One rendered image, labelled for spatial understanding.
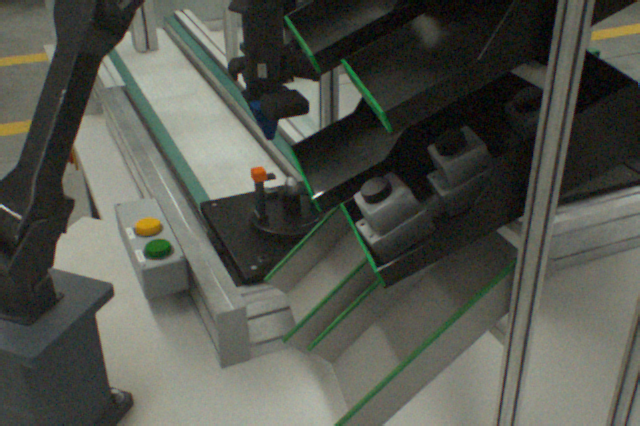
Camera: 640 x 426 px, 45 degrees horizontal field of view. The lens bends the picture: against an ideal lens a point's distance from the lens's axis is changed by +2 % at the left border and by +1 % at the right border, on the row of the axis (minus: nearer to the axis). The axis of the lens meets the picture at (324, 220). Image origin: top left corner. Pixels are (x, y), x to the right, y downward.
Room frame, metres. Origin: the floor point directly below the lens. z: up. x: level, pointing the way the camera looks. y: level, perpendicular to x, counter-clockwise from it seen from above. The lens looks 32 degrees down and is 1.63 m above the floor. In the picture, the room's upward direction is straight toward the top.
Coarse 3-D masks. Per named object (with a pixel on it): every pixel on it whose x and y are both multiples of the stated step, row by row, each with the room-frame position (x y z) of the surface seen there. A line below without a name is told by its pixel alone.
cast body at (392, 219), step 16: (384, 176) 0.66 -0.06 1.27; (368, 192) 0.63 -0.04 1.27; (384, 192) 0.63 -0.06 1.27; (400, 192) 0.63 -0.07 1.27; (368, 208) 0.62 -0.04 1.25; (384, 208) 0.62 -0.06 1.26; (400, 208) 0.62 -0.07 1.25; (416, 208) 0.63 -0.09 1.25; (432, 208) 0.65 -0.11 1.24; (368, 224) 0.64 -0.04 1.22; (384, 224) 0.62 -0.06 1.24; (400, 224) 0.62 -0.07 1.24; (416, 224) 0.63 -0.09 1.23; (432, 224) 0.63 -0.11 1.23; (368, 240) 0.62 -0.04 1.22; (384, 240) 0.62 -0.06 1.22; (400, 240) 0.62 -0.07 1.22; (416, 240) 0.63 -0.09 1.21; (384, 256) 0.62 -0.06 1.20
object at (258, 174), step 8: (256, 168) 1.04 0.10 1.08; (256, 176) 1.03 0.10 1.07; (264, 176) 1.03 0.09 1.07; (272, 176) 1.04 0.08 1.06; (256, 184) 1.03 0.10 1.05; (256, 192) 1.03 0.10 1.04; (256, 200) 1.04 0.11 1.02; (264, 200) 1.04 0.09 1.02; (256, 208) 1.04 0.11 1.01; (264, 208) 1.03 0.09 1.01
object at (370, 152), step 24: (336, 120) 0.86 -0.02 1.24; (360, 120) 0.86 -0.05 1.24; (432, 120) 0.75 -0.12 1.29; (312, 144) 0.85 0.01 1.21; (336, 144) 0.85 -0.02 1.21; (360, 144) 0.82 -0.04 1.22; (384, 144) 0.80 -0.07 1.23; (408, 144) 0.75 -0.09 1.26; (312, 168) 0.81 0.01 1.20; (336, 168) 0.79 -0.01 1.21; (360, 168) 0.78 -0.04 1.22; (384, 168) 0.74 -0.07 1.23; (312, 192) 0.74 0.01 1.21; (336, 192) 0.73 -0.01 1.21
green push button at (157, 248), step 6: (156, 240) 1.00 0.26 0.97; (162, 240) 1.00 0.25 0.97; (144, 246) 0.99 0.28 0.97; (150, 246) 0.98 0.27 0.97; (156, 246) 0.98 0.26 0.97; (162, 246) 0.98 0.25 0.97; (168, 246) 0.98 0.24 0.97; (150, 252) 0.97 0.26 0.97; (156, 252) 0.97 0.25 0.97; (162, 252) 0.97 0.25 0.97; (168, 252) 0.98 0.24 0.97
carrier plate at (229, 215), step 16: (208, 208) 1.10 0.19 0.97; (224, 208) 1.10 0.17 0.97; (240, 208) 1.10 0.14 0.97; (208, 224) 1.08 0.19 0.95; (224, 224) 1.05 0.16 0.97; (240, 224) 1.05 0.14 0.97; (224, 240) 1.00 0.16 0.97; (240, 240) 1.00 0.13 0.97; (256, 240) 1.00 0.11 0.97; (240, 256) 0.96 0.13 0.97; (256, 256) 0.96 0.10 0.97; (272, 256) 0.96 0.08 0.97; (240, 272) 0.92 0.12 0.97; (256, 272) 0.92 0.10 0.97
